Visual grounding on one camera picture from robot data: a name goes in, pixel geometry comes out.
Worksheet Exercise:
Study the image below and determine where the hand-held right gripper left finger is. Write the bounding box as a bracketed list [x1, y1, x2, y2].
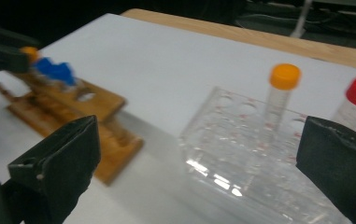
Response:
[7, 115, 102, 224]

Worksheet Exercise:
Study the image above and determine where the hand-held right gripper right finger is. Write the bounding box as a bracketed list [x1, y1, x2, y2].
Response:
[295, 116, 356, 224]

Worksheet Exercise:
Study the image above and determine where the orange capped test tube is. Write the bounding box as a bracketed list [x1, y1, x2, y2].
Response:
[261, 63, 303, 138]
[20, 46, 42, 65]

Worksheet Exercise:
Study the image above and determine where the blue capped test tube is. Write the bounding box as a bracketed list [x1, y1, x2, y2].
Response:
[33, 57, 57, 80]
[52, 62, 78, 88]

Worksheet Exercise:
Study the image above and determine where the wooden test tube rack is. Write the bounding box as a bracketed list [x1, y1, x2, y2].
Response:
[0, 68, 145, 187]

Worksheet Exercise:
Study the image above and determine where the clear acrylic test tube rack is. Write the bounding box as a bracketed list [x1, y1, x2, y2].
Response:
[178, 86, 356, 224]

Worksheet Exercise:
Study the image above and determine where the white table sheet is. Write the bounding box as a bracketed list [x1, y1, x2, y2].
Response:
[0, 12, 356, 224]

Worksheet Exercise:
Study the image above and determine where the white metal stand frame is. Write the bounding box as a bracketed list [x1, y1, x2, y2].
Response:
[289, 0, 314, 39]

